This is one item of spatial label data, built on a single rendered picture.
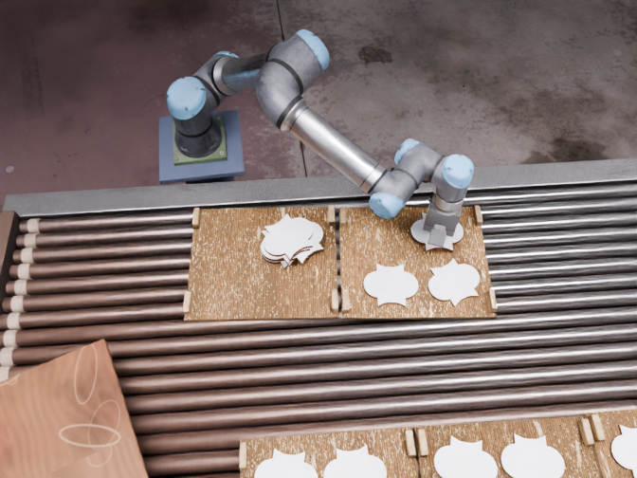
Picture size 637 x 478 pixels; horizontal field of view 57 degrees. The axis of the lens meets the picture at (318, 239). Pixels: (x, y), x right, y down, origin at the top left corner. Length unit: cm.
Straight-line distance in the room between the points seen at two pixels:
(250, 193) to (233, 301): 36
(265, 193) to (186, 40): 205
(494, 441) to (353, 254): 60
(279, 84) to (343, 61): 208
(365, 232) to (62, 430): 91
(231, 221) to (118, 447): 68
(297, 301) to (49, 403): 64
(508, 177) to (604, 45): 216
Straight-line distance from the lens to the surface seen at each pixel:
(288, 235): 160
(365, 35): 366
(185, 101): 177
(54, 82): 368
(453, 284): 162
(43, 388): 152
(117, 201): 185
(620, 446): 161
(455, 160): 144
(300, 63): 147
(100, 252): 177
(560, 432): 157
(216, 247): 167
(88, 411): 146
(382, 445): 147
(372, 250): 165
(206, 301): 160
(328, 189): 178
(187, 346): 158
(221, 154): 191
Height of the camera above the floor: 237
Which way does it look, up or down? 60 degrees down
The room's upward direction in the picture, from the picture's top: straight up
